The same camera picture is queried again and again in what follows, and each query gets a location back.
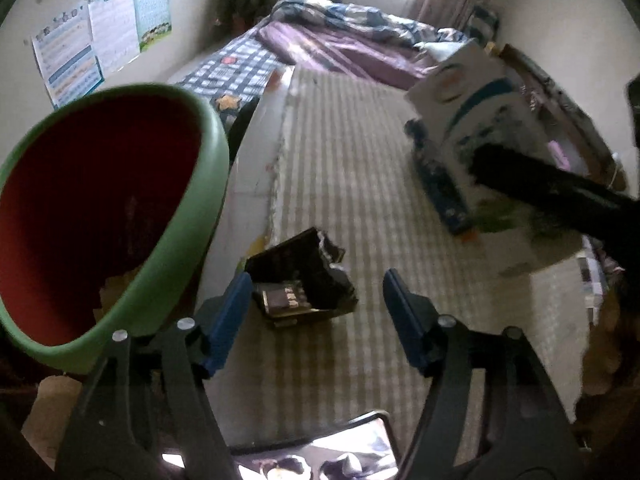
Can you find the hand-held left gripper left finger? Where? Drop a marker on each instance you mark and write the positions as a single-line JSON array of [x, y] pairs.
[[227, 315]]

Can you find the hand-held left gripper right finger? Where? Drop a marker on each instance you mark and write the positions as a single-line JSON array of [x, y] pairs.
[[405, 315]]

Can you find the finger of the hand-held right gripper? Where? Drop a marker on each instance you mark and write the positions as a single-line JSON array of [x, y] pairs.
[[550, 190]]

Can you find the black snack wrapper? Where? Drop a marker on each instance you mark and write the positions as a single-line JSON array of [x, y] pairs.
[[295, 275]]

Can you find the white printed carton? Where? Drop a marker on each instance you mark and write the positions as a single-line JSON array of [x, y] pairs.
[[480, 105]]

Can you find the brown paper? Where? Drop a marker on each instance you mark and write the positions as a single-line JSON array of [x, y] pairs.
[[120, 287]]

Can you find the red bin with green rim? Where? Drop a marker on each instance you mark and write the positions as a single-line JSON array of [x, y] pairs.
[[100, 185]]

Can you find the open cardboard box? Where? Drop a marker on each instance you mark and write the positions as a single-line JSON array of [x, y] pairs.
[[565, 110]]

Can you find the blue flat box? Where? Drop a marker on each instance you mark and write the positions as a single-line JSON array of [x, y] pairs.
[[442, 195]]

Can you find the beige striped mat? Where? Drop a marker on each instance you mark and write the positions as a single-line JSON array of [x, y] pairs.
[[360, 170]]

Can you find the smartphone with lit screen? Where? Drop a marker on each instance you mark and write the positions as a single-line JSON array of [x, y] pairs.
[[325, 455]]

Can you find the pale blue pillow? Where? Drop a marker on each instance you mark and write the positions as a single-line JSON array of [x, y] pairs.
[[442, 51]]

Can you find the purple blanket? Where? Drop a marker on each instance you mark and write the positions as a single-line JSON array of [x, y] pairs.
[[345, 55]]

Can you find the blue checked bed sheet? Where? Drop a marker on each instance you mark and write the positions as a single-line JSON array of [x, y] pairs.
[[235, 67]]

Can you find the blue checked quilt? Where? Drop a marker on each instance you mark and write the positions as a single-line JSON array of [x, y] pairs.
[[360, 17]]

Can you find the dark corner shelf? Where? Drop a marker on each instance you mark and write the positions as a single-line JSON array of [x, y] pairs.
[[245, 0]]

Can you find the blue and white wall poster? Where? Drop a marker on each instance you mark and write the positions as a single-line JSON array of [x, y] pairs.
[[67, 60]]

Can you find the green and blue wall poster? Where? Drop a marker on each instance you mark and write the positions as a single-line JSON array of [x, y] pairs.
[[152, 12]]

